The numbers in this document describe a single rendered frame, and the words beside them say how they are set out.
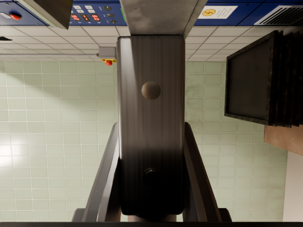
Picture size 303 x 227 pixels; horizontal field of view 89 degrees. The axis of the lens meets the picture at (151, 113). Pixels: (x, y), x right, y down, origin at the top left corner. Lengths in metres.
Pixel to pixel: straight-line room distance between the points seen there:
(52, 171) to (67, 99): 0.65
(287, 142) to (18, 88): 1.85
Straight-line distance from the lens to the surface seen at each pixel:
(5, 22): 0.86
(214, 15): 0.67
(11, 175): 1.91
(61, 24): 0.46
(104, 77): 1.38
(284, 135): 0.94
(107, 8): 0.61
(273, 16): 0.76
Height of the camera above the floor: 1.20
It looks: level
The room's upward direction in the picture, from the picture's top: 90 degrees counter-clockwise
